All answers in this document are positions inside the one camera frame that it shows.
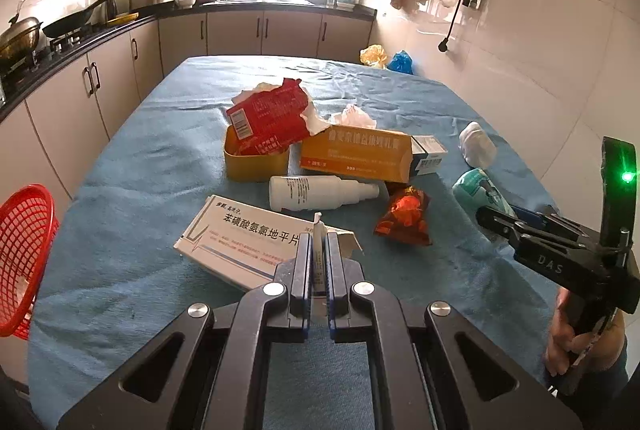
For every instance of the black wok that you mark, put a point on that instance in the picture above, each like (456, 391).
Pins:
(70, 23)

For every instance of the white paper strip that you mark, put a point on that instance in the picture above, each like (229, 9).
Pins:
(318, 240)

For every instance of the white bowls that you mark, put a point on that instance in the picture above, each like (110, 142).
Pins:
(187, 1)

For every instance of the steel pot with lid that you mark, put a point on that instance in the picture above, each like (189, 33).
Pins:
(17, 35)

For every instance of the blue plastic bag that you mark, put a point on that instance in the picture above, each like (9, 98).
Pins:
(400, 63)

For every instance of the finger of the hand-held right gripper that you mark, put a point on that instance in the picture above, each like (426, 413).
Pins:
(555, 222)
(500, 222)

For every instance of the gas stove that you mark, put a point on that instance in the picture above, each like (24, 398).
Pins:
(55, 45)

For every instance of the yellow plastic bag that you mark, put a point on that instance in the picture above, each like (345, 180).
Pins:
(373, 56)

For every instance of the teal tissue packet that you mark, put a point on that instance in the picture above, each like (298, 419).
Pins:
(475, 190)

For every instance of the yellow round container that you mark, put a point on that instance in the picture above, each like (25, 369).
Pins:
(250, 168)

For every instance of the white blue medicine box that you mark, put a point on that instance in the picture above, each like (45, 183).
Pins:
(235, 235)

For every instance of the orange medicine box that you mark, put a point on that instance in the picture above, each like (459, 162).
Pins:
(350, 155)

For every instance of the white spray bottle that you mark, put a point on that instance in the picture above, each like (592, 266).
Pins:
(310, 192)

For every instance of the pink white plastic wrapper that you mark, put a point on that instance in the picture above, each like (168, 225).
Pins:
(352, 116)

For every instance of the grey kitchen base cabinets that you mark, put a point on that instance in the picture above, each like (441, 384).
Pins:
(280, 35)

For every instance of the red orange snack wrapper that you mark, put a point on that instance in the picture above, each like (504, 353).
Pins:
(405, 215)

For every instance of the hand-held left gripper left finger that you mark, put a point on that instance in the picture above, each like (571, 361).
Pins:
(302, 280)

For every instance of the yellow dish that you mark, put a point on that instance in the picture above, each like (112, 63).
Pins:
(122, 19)

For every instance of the torn red cardboard box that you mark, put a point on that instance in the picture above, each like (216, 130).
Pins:
(270, 115)

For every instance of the person's right hand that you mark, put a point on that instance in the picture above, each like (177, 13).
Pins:
(560, 340)

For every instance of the red plastic basket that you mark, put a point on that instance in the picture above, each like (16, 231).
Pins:
(25, 235)

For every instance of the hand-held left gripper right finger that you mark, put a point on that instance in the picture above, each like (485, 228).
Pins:
(334, 280)

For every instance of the black kitchen countertop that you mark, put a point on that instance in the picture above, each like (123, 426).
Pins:
(150, 13)

